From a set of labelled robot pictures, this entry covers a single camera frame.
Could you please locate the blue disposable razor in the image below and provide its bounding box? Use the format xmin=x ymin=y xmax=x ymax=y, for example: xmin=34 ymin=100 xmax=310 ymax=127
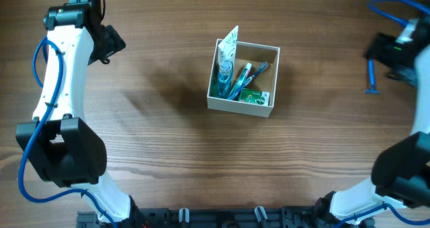
xmin=363 ymin=59 xmax=379 ymax=94

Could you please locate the white patterned cream tube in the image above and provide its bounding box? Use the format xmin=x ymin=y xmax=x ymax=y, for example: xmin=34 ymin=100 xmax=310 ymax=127
xmin=218 ymin=26 xmax=239 ymax=65

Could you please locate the blue white toothbrush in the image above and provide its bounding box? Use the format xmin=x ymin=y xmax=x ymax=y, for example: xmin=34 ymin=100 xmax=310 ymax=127
xmin=227 ymin=61 xmax=269 ymax=100

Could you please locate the blue Listerine mouthwash bottle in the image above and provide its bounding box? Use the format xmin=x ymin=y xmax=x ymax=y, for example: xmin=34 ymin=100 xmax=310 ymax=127
xmin=218 ymin=61 xmax=234 ymax=99

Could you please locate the white square box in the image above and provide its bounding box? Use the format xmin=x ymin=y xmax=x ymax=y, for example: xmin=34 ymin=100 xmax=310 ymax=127
xmin=206 ymin=42 xmax=280 ymax=117

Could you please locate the Colgate toothpaste tube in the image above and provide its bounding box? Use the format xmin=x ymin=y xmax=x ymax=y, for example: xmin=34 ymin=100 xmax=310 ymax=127
xmin=228 ymin=63 xmax=252 ymax=100

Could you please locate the green Dettol soap pack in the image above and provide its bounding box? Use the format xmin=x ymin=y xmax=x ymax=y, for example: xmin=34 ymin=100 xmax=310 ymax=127
xmin=238 ymin=88 xmax=270 ymax=106

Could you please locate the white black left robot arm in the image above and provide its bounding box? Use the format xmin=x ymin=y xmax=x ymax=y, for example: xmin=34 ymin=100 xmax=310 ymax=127
xmin=16 ymin=0 xmax=139 ymax=227

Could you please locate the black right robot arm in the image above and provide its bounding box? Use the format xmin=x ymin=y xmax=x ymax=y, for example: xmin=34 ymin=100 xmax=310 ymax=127
xmin=324 ymin=17 xmax=429 ymax=227

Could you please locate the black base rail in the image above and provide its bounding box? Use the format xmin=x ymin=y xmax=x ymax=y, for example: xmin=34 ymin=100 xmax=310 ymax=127
xmin=75 ymin=206 xmax=376 ymax=228

